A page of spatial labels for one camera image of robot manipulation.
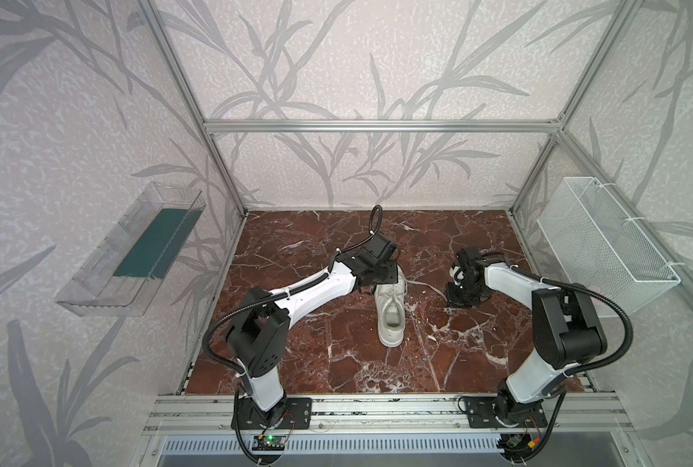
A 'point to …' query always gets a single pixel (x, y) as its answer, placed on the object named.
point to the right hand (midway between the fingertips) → (448, 294)
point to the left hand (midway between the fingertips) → (398, 265)
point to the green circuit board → (269, 443)
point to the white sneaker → (389, 306)
